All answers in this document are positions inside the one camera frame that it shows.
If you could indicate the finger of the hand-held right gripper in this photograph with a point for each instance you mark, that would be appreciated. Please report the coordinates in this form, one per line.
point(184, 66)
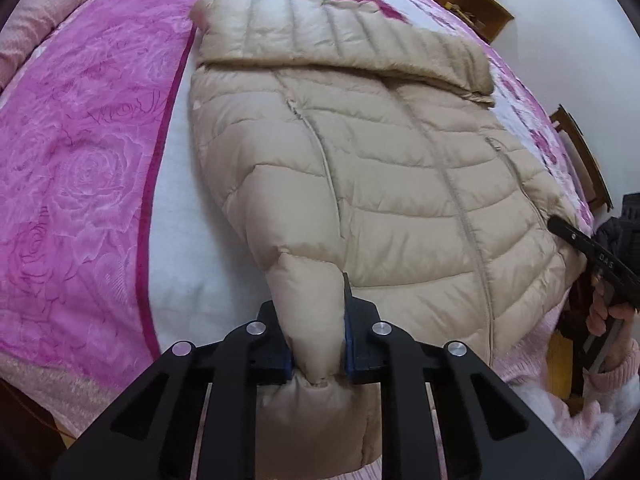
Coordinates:
point(570, 232)

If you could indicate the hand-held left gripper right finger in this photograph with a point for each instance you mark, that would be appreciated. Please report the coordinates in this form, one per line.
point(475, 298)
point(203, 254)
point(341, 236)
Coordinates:
point(351, 355)

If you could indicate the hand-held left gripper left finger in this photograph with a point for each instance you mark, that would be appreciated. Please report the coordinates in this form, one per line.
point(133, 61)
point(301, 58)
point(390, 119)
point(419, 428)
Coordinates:
point(282, 357)

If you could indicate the beige puffer jacket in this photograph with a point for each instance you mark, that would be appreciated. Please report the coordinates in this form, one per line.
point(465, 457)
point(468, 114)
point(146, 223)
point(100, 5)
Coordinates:
point(400, 170)

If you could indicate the person's right forearm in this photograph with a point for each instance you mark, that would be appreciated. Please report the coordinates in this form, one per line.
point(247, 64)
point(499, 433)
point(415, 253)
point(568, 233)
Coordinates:
point(617, 380)

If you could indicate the person's right hand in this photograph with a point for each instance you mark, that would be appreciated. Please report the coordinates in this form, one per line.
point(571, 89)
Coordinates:
point(600, 317)

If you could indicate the wooden chair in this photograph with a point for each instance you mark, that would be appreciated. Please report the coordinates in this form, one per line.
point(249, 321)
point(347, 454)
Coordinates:
point(587, 160)

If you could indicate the small yellowish shelf clutter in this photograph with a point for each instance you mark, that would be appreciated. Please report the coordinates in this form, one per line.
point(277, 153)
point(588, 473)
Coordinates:
point(466, 12)

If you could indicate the wooden cabinet unit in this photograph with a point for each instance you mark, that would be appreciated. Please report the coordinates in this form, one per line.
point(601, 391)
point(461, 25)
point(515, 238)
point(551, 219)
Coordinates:
point(470, 0)

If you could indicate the pink floral blanket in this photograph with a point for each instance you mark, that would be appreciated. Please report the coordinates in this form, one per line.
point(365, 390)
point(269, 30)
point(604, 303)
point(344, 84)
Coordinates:
point(90, 160)

